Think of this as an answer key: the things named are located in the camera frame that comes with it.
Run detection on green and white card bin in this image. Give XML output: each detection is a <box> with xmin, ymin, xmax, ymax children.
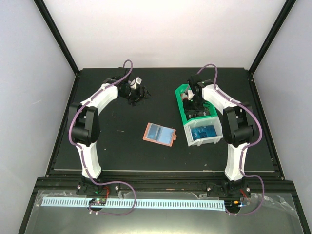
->
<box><xmin>175</xmin><ymin>84</ymin><xmax>223</xmax><ymax>146</ymax></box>

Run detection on blue card stack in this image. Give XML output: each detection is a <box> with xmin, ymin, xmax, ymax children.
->
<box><xmin>191</xmin><ymin>125</ymin><xmax>217</xmax><ymax>140</ymax></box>

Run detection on blue credit card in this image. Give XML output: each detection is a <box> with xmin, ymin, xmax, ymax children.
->
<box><xmin>146</xmin><ymin>123</ymin><xmax>162</xmax><ymax>141</ymax></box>

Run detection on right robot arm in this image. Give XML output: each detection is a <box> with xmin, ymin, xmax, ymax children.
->
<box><xmin>175</xmin><ymin>74</ymin><xmax>258</xmax><ymax>196</ymax></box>

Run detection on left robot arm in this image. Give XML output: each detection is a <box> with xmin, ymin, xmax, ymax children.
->
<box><xmin>67</xmin><ymin>77</ymin><xmax>151</xmax><ymax>195</ymax></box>

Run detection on black card stack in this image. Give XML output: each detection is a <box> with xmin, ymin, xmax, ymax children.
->
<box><xmin>185</xmin><ymin>108</ymin><xmax>210</xmax><ymax>120</ymax></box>

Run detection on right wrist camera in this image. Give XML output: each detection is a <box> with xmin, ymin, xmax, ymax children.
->
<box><xmin>187</xmin><ymin>89</ymin><xmax>194</xmax><ymax>100</ymax></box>

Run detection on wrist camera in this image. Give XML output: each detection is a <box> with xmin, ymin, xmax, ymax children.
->
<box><xmin>130</xmin><ymin>77</ymin><xmax>142</xmax><ymax>89</ymax></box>
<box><xmin>187</xmin><ymin>89</ymin><xmax>194</xmax><ymax>100</ymax></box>

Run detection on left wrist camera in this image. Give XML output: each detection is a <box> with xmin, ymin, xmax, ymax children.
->
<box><xmin>130</xmin><ymin>77</ymin><xmax>142</xmax><ymax>89</ymax></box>

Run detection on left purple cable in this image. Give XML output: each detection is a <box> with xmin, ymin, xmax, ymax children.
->
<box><xmin>68</xmin><ymin>59</ymin><xmax>136</xmax><ymax>216</ymax></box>

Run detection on purple cable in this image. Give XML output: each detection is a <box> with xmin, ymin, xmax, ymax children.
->
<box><xmin>196</xmin><ymin>64</ymin><xmax>265</xmax><ymax>216</ymax></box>
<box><xmin>68</xmin><ymin>59</ymin><xmax>136</xmax><ymax>216</ymax></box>

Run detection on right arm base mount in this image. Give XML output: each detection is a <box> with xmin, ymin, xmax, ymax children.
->
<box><xmin>206</xmin><ymin>179</ymin><xmax>251</xmax><ymax>198</ymax></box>

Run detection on white slotted cable duct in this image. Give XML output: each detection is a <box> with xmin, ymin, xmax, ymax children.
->
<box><xmin>41</xmin><ymin>197</ymin><xmax>226</xmax><ymax>211</ymax></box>

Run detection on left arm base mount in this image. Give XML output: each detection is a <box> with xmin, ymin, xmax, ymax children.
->
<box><xmin>76</xmin><ymin>177</ymin><xmax>119</xmax><ymax>212</ymax></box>

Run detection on left black frame post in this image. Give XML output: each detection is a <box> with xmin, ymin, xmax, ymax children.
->
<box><xmin>34</xmin><ymin>0</ymin><xmax>79</xmax><ymax>75</ymax></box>

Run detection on black frame post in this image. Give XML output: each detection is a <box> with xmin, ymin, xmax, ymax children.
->
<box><xmin>249</xmin><ymin>0</ymin><xmax>296</xmax><ymax>75</ymax></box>
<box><xmin>34</xmin><ymin>0</ymin><xmax>79</xmax><ymax>75</ymax></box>

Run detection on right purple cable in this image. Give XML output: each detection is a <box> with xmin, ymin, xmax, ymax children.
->
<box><xmin>196</xmin><ymin>64</ymin><xmax>265</xmax><ymax>216</ymax></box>

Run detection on right black frame post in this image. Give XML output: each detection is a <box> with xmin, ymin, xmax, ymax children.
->
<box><xmin>249</xmin><ymin>0</ymin><xmax>296</xmax><ymax>75</ymax></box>

